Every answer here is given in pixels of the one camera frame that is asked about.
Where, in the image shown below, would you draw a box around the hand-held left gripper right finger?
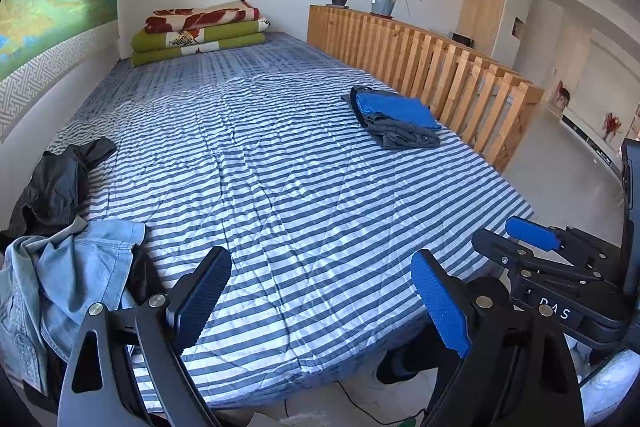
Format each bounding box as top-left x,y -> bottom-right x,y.
411,249 -> 585,427

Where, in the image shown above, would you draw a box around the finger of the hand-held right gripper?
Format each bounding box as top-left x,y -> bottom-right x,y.
472,228 -> 603,283
505,216 -> 621,278

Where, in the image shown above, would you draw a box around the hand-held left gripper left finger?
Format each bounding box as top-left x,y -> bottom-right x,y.
59,246 -> 233,427

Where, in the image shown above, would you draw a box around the blue striped shorts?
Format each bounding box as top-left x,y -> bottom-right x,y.
350,86 -> 443,131

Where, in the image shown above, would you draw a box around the blue and black slipper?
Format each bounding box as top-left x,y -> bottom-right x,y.
376,342 -> 443,385

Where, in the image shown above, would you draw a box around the blue white striped bed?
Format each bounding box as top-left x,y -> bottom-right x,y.
45,32 -> 536,410

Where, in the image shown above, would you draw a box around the light blue denim jacket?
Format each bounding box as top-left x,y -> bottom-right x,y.
0,217 -> 148,398

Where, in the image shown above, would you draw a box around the folded grey pants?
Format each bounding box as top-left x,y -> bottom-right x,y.
341,86 -> 442,151

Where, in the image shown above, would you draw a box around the black crumpled garment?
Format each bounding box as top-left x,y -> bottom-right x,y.
0,137 -> 118,253

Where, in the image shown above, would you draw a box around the wooden slatted railing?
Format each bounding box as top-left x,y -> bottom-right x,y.
307,4 -> 546,172

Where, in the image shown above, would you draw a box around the plain green folded blanket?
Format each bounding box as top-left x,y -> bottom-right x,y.
131,33 -> 267,68

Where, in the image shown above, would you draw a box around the red patterned folded blanket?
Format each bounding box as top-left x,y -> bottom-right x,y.
145,0 -> 261,34

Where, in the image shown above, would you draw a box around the black floor cable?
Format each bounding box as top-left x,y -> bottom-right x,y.
282,379 -> 426,427

